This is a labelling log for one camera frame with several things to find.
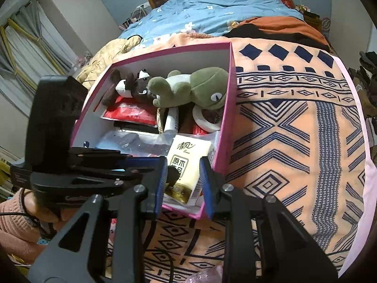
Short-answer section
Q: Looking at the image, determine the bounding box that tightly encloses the orange garment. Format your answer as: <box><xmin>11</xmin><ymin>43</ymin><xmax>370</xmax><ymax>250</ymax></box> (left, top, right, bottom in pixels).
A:
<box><xmin>236</xmin><ymin>16</ymin><xmax>330</xmax><ymax>46</ymax></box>

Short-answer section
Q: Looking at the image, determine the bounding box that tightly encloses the person's left hand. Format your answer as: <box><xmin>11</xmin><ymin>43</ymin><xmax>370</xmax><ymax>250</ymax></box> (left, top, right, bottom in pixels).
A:
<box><xmin>24</xmin><ymin>194</ymin><xmax>64</xmax><ymax>224</ymax></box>

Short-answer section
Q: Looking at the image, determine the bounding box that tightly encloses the pink cardboard box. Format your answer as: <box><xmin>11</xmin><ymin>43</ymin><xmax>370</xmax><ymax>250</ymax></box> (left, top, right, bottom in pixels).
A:
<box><xmin>71</xmin><ymin>42</ymin><xmax>238</xmax><ymax>220</ymax></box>

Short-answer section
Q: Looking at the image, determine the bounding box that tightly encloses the pink plush toy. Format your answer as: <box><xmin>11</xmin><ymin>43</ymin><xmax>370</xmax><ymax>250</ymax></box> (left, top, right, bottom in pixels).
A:
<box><xmin>75</xmin><ymin>51</ymin><xmax>93</xmax><ymax>71</ymax></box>

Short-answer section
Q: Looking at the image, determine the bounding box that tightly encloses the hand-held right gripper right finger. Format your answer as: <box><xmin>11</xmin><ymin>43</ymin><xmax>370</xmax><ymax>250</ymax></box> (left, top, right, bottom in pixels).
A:
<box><xmin>200</xmin><ymin>157</ymin><xmax>339</xmax><ymax>283</ymax></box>

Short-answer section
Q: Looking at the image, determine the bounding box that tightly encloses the crumpled plastic wrapper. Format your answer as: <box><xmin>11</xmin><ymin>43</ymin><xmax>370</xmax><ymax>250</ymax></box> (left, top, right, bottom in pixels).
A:
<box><xmin>185</xmin><ymin>265</ymin><xmax>224</xmax><ymax>283</ymax></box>

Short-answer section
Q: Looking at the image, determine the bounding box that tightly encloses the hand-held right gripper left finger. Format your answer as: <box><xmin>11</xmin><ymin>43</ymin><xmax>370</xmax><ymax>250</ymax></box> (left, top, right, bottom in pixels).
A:
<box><xmin>28</xmin><ymin>156</ymin><xmax>168</xmax><ymax>283</ymax></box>

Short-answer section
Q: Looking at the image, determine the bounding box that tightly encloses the black garment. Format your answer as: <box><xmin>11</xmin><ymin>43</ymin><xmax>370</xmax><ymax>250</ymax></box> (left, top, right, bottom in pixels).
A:
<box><xmin>224</xmin><ymin>24</ymin><xmax>330</xmax><ymax>52</ymax></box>

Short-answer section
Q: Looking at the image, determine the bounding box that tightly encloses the person's left forearm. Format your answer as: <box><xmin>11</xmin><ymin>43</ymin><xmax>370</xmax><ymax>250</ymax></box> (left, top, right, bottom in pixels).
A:
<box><xmin>0</xmin><ymin>189</ymin><xmax>50</xmax><ymax>264</ymax></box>

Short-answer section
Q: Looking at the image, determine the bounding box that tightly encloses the beige tissue pack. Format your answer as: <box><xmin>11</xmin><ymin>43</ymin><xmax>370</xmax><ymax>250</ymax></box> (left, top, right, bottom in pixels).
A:
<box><xmin>163</xmin><ymin>141</ymin><xmax>215</xmax><ymax>205</ymax></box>

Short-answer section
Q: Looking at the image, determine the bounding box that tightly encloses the brown knitted dog plush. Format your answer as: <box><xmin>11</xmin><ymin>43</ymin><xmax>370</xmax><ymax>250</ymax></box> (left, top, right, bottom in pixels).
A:
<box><xmin>102</xmin><ymin>68</ymin><xmax>158</xmax><ymax>107</ymax></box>

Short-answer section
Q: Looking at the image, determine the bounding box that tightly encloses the white tape roll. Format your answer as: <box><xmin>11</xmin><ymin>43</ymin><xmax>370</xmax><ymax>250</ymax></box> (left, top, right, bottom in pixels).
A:
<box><xmin>192</xmin><ymin>104</ymin><xmax>221</xmax><ymax>132</ymax></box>

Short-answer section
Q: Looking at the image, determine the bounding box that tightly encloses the dark clothes pile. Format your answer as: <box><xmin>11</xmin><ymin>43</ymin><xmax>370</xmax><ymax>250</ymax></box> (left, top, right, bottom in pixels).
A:
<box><xmin>348</xmin><ymin>51</ymin><xmax>377</xmax><ymax>148</ymax></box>

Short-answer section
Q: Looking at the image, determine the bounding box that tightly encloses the red cylinder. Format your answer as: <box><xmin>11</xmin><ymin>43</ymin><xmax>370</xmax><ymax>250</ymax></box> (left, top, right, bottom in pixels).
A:
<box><xmin>191</xmin><ymin>124</ymin><xmax>213</xmax><ymax>136</ymax></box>

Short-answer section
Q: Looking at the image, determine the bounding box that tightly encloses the red plastic packet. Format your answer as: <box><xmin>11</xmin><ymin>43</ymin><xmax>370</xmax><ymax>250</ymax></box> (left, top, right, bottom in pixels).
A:
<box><xmin>102</xmin><ymin>96</ymin><xmax>158</xmax><ymax>127</ymax></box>

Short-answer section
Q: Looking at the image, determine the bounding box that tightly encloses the grey window curtain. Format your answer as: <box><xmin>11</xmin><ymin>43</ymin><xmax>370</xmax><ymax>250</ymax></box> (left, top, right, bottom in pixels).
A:
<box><xmin>0</xmin><ymin>0</ymin><xmax>74</xmax><ymax>157</ymax></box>

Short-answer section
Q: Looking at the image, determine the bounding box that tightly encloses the bedside table clutter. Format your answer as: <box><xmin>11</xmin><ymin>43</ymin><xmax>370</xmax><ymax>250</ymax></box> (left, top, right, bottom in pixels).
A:
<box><xmin>278</xmin><ymin>0</ymin><xmax>333</xmax><ymax>33</ymax></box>
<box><xmin>119</xmin><ymin>3</ymin><xmax>151</xmax><ymax>31</ymax></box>

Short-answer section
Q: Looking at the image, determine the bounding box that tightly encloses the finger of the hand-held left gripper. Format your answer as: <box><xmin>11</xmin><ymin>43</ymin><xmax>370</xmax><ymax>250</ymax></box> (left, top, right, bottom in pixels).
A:
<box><xmin>69</xmin><ymin>147</ymin><xmax>162</xmax><ymax>171</ymax></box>
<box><xmin>30</xmin><ymin>167</ymin><xmax>145</xmax><ymax>205</ymax></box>

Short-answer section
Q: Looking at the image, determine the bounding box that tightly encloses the beige puffer jacket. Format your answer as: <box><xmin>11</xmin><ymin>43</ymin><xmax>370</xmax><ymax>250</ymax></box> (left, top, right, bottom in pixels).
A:
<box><xmin>75</xmin><ymin>37</ymin><xmax>143</xmax><ymax>86</ymax></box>

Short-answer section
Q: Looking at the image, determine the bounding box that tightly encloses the plush toy with brown scarf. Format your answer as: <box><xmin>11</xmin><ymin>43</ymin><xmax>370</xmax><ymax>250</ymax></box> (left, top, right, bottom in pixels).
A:
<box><xmin>147</xmin><ymin>67</ymin><xmax>229</xmax><ymax>109</ymax></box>

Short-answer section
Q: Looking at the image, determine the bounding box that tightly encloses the white cream tube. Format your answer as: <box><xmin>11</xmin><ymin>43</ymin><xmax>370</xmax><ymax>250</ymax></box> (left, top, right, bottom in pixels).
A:
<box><xmin>163</xmin><ymin>106</ymin><xmax>180</xmax><ymax>133</ymax></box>

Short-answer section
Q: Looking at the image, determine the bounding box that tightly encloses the blue floral duvet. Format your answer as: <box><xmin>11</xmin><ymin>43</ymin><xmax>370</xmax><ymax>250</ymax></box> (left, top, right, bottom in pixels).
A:
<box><xmin>118</xmin><ymin>0</ymin><xmax>304</xmax><ymax>40</ymax></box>

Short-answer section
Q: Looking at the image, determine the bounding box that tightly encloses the orange printed blanket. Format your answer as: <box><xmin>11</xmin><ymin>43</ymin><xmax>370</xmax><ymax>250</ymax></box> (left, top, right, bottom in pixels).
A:
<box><xmin>109</xmin><ymin>34</ymin><xmax>372</xmax><ymax>283</ymax></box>

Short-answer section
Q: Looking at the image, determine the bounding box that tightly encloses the woven plaid basket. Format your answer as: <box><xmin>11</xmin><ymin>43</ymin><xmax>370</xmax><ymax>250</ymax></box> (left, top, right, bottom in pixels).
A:
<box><xmin>156</xmin><ymin>106</ymin><xmax>169</xmax><ymax>134</ymax></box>

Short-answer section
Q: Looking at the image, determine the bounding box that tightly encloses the clear plastic bag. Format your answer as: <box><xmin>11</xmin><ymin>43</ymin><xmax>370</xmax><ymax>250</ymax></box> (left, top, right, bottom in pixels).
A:
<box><xmin>96</xmin><ymin>130</ymin><xmax>177</xmax><ymax>157</ymax></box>

